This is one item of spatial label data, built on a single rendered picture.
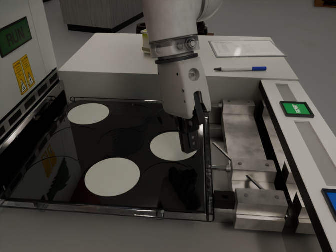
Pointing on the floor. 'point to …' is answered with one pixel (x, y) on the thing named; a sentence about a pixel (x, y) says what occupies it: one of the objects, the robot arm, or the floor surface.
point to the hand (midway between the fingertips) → (189, 140)
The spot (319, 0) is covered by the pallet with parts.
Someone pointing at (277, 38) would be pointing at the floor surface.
